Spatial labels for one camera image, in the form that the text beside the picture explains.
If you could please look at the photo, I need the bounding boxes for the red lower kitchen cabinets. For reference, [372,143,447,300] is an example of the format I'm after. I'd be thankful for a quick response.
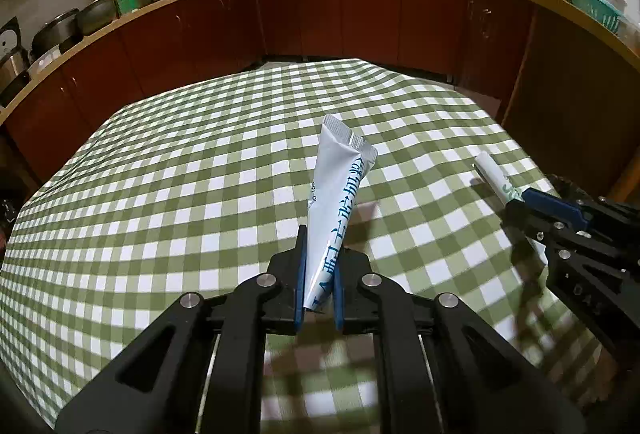
[1,0,639,202]

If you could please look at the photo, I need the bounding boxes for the teal plastic basket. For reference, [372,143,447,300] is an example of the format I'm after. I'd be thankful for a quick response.
[569,0,623,34]

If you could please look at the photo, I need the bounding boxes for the grey lidded pot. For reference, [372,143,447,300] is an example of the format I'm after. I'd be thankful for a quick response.
[30,8,84,60]

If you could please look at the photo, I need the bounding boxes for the white green-lettered tube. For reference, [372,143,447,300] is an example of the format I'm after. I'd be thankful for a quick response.
[474,151,523,206]

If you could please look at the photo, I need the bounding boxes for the dark cooking pot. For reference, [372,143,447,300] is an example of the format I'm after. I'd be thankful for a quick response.
[76,0,118,35]

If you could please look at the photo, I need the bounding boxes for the white blue-lettered tube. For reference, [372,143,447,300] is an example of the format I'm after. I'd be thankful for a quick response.
[303,116,378,312]

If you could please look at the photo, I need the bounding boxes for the open rice cooker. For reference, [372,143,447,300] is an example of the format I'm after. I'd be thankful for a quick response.
[0,17,30,108]

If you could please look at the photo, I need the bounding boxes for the green checkered tablecloth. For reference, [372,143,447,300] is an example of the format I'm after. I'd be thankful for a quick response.
[1,59,600,425]

